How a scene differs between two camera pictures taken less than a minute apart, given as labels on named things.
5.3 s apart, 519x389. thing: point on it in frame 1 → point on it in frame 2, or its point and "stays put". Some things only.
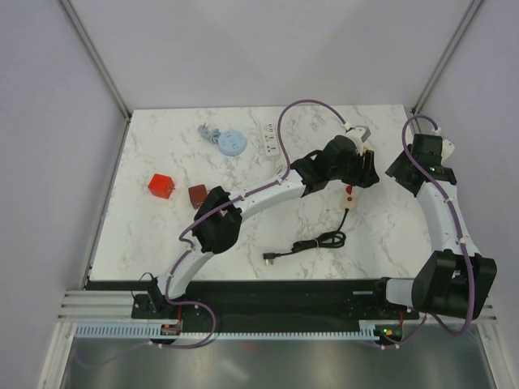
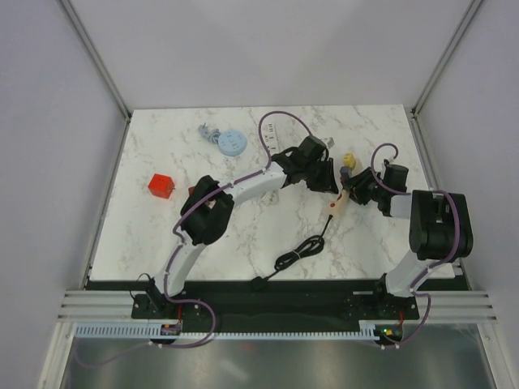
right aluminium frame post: x=458 y=36 stays put
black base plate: x=263 y=301 stays put
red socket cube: x=161 y=185 stays put
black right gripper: x=397 y=168 → x=358 y=185
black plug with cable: x=331 y=239 → x=259 y=283
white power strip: x=271 y=139 stays put
